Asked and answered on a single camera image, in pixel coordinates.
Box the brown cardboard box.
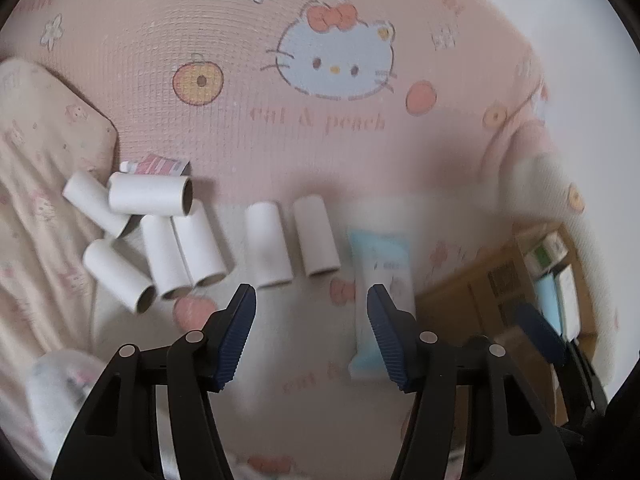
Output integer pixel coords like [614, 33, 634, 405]
[417, 222, 601, 428]

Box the white paper tube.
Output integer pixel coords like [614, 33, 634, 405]
[244, 201, 294, 289]
[108, 172, 194, 217]
[140, 215, 193, 302]
[62, 170, 132, 239]
[172, 200, 236, 288]
[82, 238, 157, 316]
[292, 195, 342, 277]

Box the white printed cloth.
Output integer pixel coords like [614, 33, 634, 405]
[26, 351, 108, 463]

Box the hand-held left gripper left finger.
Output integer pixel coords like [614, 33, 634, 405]
[51, 283, 257, 480]

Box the white tissue pack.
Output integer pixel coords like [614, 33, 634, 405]
[555, 265, 583, 341]

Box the large light blue pack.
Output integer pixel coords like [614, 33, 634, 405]
[532, 275, 563, 333]

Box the light blue tissue pack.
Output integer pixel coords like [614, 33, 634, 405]
[347, 227, 418, 381]

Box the pink printed blanket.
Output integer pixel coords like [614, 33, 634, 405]
[0, 0, 621, 480]

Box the green white carton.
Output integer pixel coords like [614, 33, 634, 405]
[525, 235, 571, 273]

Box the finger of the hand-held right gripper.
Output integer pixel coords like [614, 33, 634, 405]
[515, 302, 608, 416]

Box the cream printed pillow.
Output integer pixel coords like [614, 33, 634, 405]
[0, 57, 119, 361]

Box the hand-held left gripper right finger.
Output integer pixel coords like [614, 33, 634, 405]
[367, 284, 571, 480]

